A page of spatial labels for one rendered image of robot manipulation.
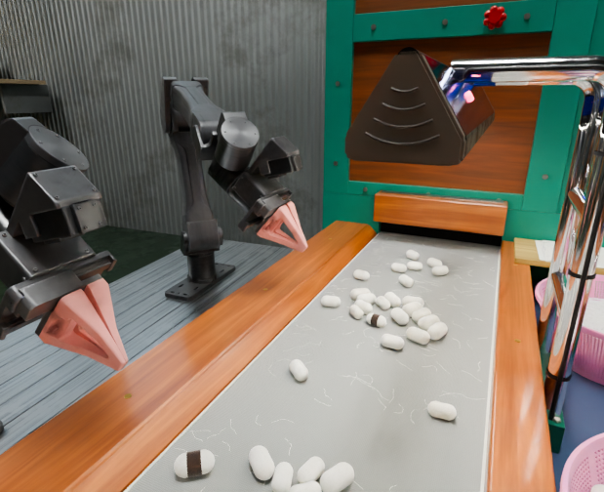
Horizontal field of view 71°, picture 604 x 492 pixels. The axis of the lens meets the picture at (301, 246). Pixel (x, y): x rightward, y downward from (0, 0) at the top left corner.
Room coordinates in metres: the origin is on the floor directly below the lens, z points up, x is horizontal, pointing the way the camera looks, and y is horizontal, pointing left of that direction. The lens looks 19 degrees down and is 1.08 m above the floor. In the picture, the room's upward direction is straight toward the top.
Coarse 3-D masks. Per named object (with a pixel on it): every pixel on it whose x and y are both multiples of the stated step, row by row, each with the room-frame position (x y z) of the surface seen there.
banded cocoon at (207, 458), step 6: (204, 450) 0.32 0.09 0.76; (180, 456) 0.32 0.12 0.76; (204, 456) 0.32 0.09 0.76; (210, 456) 0.32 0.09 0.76; (180, 462) 0.31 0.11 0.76; (204, 462) 0.31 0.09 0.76; (210, 462) 0.32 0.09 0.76; (174, 468) 0.31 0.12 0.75; (180, 468) 0.31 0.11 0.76; (186, 468) 0.31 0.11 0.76; (204, 468) 0.31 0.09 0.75; (210, 468) 0.31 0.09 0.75; (180, 474) 0.31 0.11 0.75; (186, 474) 0.31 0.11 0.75
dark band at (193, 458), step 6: (198, 450) 0.32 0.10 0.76; (186, 456) 0.32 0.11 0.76; (192, 456) 0.32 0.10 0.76; (198, 456) 0.32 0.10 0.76; (186, 462) 0.31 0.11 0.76; (192, 462) 0.31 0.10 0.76; (198, 462) 0.31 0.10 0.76; (192, 468) 0.31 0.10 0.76; (198, 468) 0.31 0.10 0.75; (192, 474) 0.31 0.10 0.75; (198, 474) 0.31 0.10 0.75
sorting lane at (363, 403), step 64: (384, 256) 0.92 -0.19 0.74; (448, 256) 0.92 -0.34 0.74; (320, 320) 0.62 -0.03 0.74; (448, 320) 0.62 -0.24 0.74; (256, 384) 0.45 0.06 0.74; (320, 384) 0.45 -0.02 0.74; (384, 384) 0.45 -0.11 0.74; (448, 384) 0.45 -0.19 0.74; (192, 448) 0.35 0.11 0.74; (320, 448) 0.35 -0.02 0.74; (384, 448) 0.35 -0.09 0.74; (448, 448) 0.35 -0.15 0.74
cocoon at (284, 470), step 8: (280, 464) 0.31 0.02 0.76; (288, 464) 0.31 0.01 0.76; (280, 472) 0.30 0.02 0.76; (288, 472) 0.30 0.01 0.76; (272, 480) 0.30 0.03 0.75; (280, 480) 0.29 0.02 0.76; (288, 480) 0.30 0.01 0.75; (272, 488) 0.29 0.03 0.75; (280, 488) 0.29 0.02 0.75; (288, 488) 0.29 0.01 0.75
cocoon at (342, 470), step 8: (344, 464) 0.31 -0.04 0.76; (328, 472) 0.30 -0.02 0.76; (336, 472) 0.30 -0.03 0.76; (344, 472) 0.30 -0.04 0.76; (352, 472) 0.30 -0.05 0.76; (320, 480) 0.30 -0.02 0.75; (328, 480) 0.29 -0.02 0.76; (336, 480) 0.29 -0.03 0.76; (344, 480) 0.30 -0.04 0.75; (352, 480) 0.30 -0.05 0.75; (328, 488) 0.29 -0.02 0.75; (336, 488) 0.29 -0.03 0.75
